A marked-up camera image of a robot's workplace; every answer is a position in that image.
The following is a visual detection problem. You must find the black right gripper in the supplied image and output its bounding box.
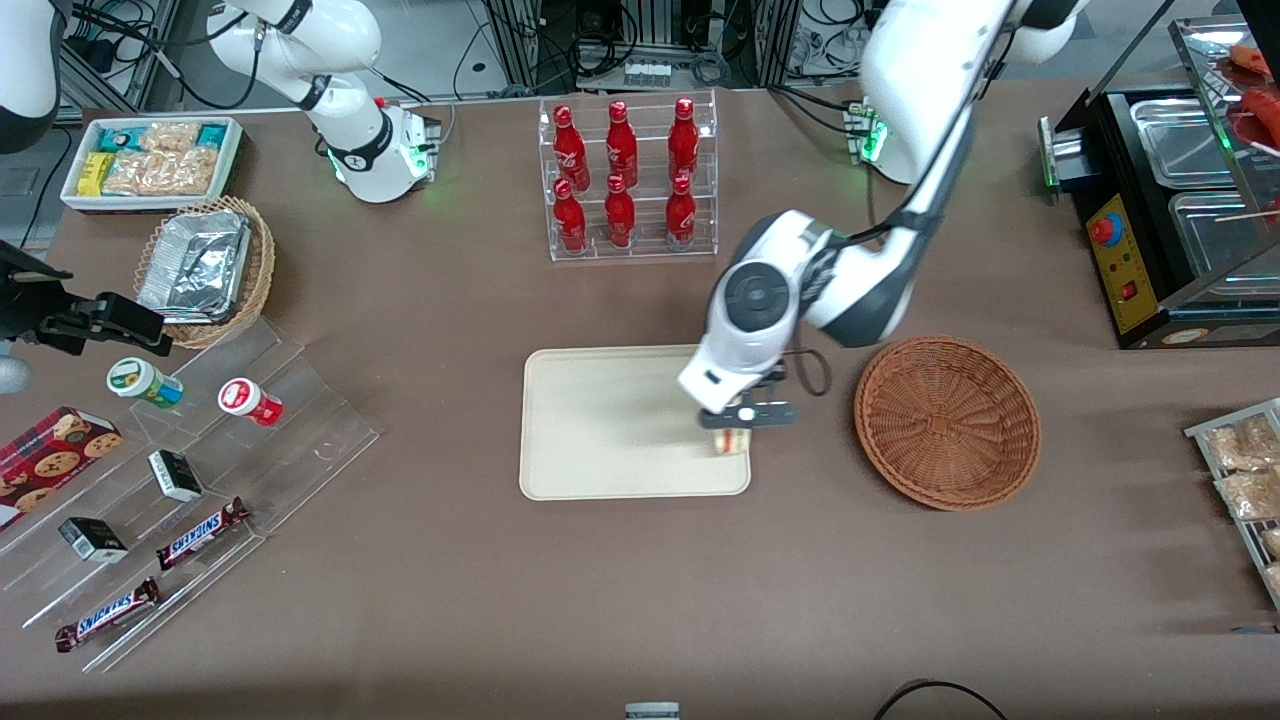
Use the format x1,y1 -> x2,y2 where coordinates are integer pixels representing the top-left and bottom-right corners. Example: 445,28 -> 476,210
0,240 -> 174,358

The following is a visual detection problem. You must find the beige rectangular tray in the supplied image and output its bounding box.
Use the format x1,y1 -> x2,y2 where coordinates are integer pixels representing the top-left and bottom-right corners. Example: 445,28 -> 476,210
519,343 -> 753,502

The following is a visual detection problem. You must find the light wicker basket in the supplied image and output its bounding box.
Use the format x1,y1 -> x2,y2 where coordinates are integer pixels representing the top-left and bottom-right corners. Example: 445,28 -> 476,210
132,195 -> 277,350

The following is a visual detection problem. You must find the round brown wicker basket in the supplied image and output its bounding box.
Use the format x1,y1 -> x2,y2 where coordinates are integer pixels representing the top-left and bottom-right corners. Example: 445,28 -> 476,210
853,334 -> 1043,513

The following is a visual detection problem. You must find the green lid cup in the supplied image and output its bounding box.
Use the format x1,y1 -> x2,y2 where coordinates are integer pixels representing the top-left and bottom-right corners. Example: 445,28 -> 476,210
106,357 -> 185,411

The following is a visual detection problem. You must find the silver foil container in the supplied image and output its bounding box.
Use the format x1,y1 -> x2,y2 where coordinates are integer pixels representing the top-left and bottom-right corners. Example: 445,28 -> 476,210
136,209 -> 253,325

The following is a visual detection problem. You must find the white rectangular snack bin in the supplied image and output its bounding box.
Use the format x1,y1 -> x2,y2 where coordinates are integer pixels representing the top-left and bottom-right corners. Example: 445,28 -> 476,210
59,116 -> 245,215

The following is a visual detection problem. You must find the red plaid cookie box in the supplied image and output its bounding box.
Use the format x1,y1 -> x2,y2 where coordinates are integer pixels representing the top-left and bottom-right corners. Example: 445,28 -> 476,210
0,405 -> 124,533

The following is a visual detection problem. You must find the yellow snack pack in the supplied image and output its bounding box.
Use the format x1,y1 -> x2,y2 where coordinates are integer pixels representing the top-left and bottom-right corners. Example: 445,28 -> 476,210
77,151 -> 117,199

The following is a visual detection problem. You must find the red lid cup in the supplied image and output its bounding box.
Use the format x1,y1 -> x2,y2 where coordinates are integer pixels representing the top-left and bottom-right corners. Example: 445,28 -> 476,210
217,377 -> 284,428

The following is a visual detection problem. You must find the small black carton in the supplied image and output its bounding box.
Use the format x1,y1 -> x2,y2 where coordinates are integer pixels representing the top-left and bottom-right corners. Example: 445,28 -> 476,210
58,516 -> 130,564
147,449 -> 204,503

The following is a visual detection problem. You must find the large clear cracker bag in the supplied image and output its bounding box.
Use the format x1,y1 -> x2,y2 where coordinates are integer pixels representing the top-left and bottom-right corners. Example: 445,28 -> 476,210
102,146 -> 221,198

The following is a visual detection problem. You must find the small clear cracker bag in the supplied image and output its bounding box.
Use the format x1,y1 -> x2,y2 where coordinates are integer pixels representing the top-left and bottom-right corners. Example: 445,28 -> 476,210
139,121 -> 203,154

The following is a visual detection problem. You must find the clear acrylic bottle rack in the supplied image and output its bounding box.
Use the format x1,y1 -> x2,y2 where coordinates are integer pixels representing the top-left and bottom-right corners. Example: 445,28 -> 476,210
538,88 -> 720,264

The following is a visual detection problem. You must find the clear acrylic stepped shelf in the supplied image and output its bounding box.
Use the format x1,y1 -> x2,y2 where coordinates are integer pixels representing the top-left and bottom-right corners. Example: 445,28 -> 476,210
0,317 -> 384,674

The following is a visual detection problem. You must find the Snickers chocolate bar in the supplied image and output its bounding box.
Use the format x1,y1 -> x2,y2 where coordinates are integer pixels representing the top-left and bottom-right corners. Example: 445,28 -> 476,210
54,576 -> 163,654
155,496 -> 251,572

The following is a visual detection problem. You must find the red soda bottle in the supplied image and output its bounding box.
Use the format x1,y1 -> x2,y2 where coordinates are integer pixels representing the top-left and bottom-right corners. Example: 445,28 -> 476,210
666,97 -> 701,185
603,173 -> 638,250
664,173 -> 699,250
551,178 -> 590,255
552,104 -> 592,193
604,100 -> 640,189

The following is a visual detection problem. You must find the black hot food warmer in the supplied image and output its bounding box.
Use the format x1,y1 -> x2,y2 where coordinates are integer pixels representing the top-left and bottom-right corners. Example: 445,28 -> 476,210
1037,15 -> 1280,351

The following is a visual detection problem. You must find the steel food pan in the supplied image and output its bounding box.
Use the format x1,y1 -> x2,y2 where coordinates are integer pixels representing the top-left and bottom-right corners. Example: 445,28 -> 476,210
1167,191 -> 1280,278
1129,97 -> 1244,190

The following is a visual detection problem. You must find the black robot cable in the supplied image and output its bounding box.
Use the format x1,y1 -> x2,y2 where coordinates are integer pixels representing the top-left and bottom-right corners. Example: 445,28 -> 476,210
782,50 -> 1006,399

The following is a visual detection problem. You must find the black floor cable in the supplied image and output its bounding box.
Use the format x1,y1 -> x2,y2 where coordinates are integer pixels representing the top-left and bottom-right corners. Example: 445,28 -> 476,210
871,679 -> 1012,720

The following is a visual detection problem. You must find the metal wire tray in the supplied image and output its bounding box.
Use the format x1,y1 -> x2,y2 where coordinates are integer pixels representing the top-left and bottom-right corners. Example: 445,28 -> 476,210
1184,397 -> 1280,612

